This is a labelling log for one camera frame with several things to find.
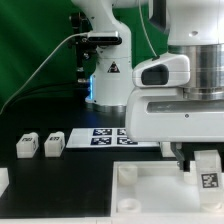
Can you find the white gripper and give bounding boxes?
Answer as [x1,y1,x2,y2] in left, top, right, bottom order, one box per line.
[125,88,224,172]

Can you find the white square tabletop part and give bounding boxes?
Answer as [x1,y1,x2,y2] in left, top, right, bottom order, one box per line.
[111,161,224,224]

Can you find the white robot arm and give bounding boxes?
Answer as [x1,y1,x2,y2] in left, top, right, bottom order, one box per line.
[91,0,224,145]

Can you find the white marker sheet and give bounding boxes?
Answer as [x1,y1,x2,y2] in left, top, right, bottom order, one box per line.
[66,128,159,148]

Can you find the white left obstacle block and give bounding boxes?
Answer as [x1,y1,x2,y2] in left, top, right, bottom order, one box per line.
[0,168,9,197]

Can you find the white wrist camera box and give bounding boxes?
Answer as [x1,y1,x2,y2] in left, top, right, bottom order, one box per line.
[132,53,190,88]

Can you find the black mounted camera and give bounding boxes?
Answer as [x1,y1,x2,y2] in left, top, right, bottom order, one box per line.
[82,31,122,46]

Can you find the black floor cables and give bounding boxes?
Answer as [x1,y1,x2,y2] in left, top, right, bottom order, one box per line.
[6,81,90,105]

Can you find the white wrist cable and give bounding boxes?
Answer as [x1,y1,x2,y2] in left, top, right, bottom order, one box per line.
[137,0,158,58]

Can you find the white camera cable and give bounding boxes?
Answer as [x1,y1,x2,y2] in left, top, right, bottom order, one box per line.
[0,32,89,115]

